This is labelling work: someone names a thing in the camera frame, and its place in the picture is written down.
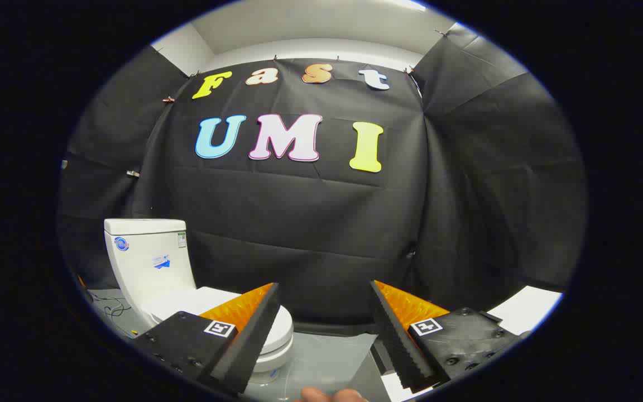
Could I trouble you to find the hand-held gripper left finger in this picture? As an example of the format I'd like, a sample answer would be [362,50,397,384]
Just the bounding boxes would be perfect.
[131,282,281,397]

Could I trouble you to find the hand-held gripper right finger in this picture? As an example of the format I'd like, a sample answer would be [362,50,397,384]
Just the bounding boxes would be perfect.
[370,280,524,393]

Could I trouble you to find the white toilet lid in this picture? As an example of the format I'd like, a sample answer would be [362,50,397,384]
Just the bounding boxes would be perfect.
[143,286,295,356]

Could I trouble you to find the white toilet with tank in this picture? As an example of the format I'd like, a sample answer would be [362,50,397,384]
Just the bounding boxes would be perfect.
[103,218,295,385]

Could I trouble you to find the black backdrop cloth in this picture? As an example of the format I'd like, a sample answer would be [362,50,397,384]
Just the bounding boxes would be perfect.
[58,25,587,339]

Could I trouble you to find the white flat board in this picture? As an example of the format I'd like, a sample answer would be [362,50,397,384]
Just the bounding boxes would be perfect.
[487,285,563,336]

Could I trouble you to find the thin black floor cable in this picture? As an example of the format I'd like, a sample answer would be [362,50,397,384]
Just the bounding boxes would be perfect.
[88,291,137,337]

